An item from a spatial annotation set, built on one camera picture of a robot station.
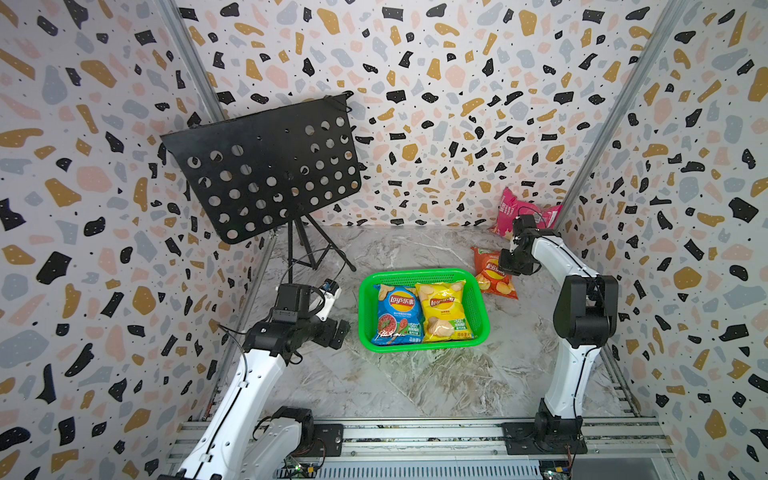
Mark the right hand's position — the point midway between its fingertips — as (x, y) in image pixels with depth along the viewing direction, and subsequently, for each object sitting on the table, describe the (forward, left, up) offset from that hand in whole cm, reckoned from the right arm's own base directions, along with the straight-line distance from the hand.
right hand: (507, 267), depth 100 cm
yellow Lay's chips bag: (-18, +22, +1) cm, 28 cm away
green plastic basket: (-14, +46, -3) cm, 48 cm away
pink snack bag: (+24, -4, +6) cm, 25 cm away
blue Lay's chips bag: (-19, +35, +1) cm, 40 cm away
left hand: (-25, +52, +9) cm, 58 cm away
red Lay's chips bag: (-3, +7, 0) cm, 8 cm away
